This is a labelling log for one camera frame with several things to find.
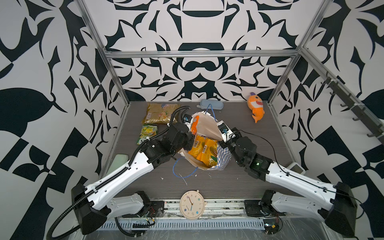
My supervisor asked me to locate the green yellow snack packet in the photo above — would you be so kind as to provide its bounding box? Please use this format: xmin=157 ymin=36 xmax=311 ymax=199
xmin=137 ymin=124 xmax=158 ymax=145

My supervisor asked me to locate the gold snack bag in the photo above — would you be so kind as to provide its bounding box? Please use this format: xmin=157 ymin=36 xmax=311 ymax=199
xmin=142 ymin=103 xmax=181 ymax=125

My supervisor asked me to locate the blue checkered paper bag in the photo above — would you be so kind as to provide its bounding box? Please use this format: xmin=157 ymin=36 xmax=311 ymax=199
xmin=174 ymin=106 xmax=232 ymax=179

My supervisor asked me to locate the orange yellow snack bag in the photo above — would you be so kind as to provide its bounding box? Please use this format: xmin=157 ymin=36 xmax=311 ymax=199
xmin=189 ymin=135 xmax=207 ymax=159
xmin=197 ymin=139 xmax=218 ymax=168

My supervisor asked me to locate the pink fruit candy bag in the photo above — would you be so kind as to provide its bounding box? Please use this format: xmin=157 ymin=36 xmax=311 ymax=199
xmin=190 ymin=116 xmax=200 ymax=135

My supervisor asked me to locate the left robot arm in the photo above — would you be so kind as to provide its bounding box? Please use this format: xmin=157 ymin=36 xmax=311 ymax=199
xmin=71 ymin=123 xmax=194 ymax=235

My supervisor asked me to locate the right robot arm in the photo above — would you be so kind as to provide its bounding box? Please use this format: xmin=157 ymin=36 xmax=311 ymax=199
xmin=220 ymin=129 xmax=358 ymax=237

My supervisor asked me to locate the blue glasses case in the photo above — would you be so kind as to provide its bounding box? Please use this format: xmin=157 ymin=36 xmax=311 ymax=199
xmin=197 ymin=100 xmax=224 ymax=110

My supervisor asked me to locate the orange plush toy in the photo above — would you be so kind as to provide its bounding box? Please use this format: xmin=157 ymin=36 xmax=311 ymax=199
xmin=247 ymin=93 xmax=265 ymax=123

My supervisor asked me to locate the white digital timer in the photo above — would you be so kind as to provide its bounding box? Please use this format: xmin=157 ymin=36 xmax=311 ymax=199
xmin=287 ymin=162 xmax=306 ymax=175

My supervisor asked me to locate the green glasses case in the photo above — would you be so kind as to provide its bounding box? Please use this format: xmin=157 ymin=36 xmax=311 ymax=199
xmin=107 ymin=154 xmax=129 ymax=175

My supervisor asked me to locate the round wooden clock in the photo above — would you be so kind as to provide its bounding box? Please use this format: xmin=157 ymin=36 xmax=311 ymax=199
xmin=180 ymin=190 xmax=206 ymax=221

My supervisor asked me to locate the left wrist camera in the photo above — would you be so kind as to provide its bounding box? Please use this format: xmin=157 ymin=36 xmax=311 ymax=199
xmin=181 ymin=114 xmax=193 ymax=124

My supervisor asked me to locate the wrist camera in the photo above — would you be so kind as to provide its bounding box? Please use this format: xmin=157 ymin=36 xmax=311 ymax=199
xmin=217 ymin=121 xmax=233 ymax=143
xmin=181 ymin=114 xmax=193 ymax=124

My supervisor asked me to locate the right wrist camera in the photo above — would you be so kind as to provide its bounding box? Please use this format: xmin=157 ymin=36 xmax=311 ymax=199
xmin=217 ymin=121 xmax=233 ymax=143

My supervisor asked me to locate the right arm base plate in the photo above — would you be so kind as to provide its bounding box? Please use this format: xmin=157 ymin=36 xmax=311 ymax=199
xmin=244 ymin=200 xmax=286 ymax=218

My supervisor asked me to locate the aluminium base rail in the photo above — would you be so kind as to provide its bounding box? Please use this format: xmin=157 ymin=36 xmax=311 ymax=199
xmin=74 ymin=196 xmax=316 ymax=232

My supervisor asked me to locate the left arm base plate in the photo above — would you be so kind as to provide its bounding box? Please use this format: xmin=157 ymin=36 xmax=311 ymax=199
xmin=122 ymin=201 xmax=165 ymax=218

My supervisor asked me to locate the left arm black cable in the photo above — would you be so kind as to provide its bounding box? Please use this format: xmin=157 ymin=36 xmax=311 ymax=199
xmin=46 ymin=105 xmax=191 ymax=240

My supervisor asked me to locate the black wall hook rack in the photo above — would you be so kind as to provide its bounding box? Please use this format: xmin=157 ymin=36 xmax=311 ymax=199
xmin=322 ymin=71 xmax=384 ymax=145

